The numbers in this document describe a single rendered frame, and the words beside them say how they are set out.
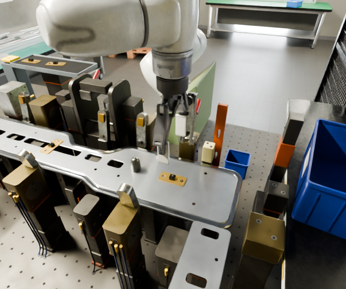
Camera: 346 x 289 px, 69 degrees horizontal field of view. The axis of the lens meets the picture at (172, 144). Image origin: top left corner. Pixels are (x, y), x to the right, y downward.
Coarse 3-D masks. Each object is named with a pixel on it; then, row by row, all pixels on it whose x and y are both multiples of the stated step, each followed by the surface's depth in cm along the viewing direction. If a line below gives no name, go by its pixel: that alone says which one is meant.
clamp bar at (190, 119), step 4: (188, 92) 77; (192, 92) 77; (188, 96) 74; (192, 96) 77; (196, 96) 76; (188, 100) 74; (192, 100) 74; (196, 100) 77; (188, 104) 74; (192, 104) 78; (196, 104) 78; (192, 108) 78; (192, 112) 78; (188, 116) 80; (192, 116) 79; (188, 120) 81; (192, 120) 79; (188, 124) 82; (192, 124) 80; (188, 128) 82; (192, 128) 81; (192, 132) 82; (192, 136) 83
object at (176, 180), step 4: (164, 172) 79; (160, 176) 78; (168, 176) 78; (176, 176) 78; (180, 176) 78; (160, 180) 77; (164, 180) 77; (168, 180) 77; (172, 180) 76; (176, 180) 77; (180, 180) 77; (184, 180) 77; (176, 184) 75; (180, 184) 75
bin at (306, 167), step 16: (320, 128) 76; (336, 128) 74; (320, 144) 79; (336, 144) 77; (304, 160) 75; (320, 160) 79; (336, 160) 79; (304, 176) 63; (320, 176) 74; (336, 176) 74; (304, 192) 57; (320, 192) 54; (336, 192) 52; (304, 208) 59; (320, 208) 57; (336, 208) 55; (320, 224) 59; (336, 224) 57
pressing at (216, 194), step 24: (0, 120) 104; (0, 144) 91; (24, 144) 91; (72, 144) 91; (48, 168) 82; (72, 168) 81; (96, 168) 81; (120, 168) 81; (144, 168) 81; (168, 168) 81; (192, 168) 81; (216, 168) 81; (144, 192) 73; (168, 192) 73; (192, 192) 73; (216, 192) 73; (192, 216) 67; (216, 216) 66
